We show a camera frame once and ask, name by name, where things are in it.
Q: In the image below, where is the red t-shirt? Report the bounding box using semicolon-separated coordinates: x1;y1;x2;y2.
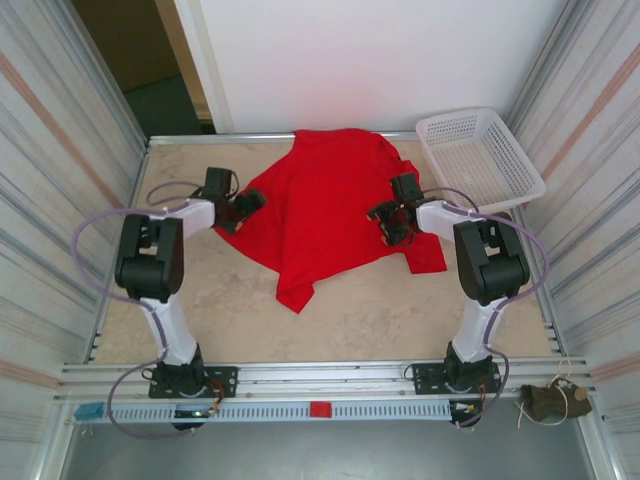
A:
219;128;449;315

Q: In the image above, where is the white plastic mesh basket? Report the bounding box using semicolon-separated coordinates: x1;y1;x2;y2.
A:
415;106;547;212

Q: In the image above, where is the striped translucent side panel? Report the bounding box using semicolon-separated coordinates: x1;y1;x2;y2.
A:
504;0;640;480
0;0;151;480

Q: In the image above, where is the small black controller board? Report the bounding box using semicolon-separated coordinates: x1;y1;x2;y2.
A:
449;399;485;419
172;405;219;420

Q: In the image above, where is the small blue block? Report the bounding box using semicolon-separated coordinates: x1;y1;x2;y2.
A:
73;402;106;421

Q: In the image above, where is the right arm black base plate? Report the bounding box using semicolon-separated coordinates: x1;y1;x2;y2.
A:
404;362;502;396

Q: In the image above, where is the white door frame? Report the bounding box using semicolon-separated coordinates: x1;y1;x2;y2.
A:
153;0;236;135

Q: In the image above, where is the aluminium mounting rail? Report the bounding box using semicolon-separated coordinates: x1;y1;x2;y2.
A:
58;357;591;402

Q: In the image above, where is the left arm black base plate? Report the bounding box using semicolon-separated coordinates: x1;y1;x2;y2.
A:
148;365;239;400

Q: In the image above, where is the white slotted cable duct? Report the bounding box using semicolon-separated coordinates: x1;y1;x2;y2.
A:
107;402;454;424

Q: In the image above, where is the brown pouch with string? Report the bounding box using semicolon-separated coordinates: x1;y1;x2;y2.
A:
516;358;595;429

